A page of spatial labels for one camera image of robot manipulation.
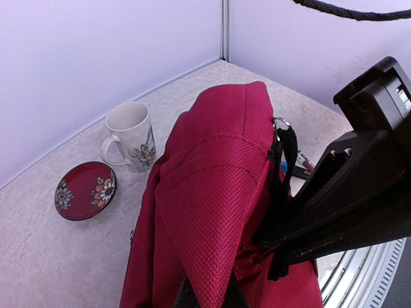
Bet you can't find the white floral mug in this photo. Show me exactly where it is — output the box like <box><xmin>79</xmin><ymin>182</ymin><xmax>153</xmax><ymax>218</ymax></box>
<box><xmin>100</xmin><ymin>101</ymin><xmax>157</xmax><ymax>173</ymax></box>

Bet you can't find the front aluminium rail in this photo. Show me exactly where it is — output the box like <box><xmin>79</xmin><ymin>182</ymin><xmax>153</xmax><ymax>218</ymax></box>
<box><xmin>317</xmin><ymin>238</ymin><xmax>407</xmax><ymax>308</ymax></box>

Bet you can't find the red marker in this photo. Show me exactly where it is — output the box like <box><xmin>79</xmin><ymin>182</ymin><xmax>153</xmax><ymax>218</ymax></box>
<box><xmin>297</xmin><ymin>150</ymin><xmax>315</xmax><ymax>172</ymax></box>

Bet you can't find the blue black highlighter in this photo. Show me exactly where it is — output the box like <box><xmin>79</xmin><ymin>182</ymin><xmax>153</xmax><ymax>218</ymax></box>
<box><xmin>281</xmin><ymin>161</ymin><xmax>311</xmax><ymax>180</ymax></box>

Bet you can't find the right aluminium frame post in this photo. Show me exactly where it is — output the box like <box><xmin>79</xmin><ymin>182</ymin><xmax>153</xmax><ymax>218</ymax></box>
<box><xmin>220</xmin><ymin>0</ymin><xmax>231</xmax><ymax>62</ymax></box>

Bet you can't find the red backpack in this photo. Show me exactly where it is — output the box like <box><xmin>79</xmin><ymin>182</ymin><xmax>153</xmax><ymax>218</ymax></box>
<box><xmin>120</xmin><ymin>81</ymin><xmax>323</xmax><ymax>307</ymax></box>

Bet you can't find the red floral saucer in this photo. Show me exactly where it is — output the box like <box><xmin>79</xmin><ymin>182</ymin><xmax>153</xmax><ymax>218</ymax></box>
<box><xmin>54</xmin><ymin>161</ymin><xmax>117</xmax><ymax>221</ymax></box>

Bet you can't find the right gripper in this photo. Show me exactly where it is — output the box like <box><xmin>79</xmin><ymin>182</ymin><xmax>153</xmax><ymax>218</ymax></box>
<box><xmin>256</xmin><ymin>56</ymin><xmax>410</xmax><ymax>260</ymax></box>

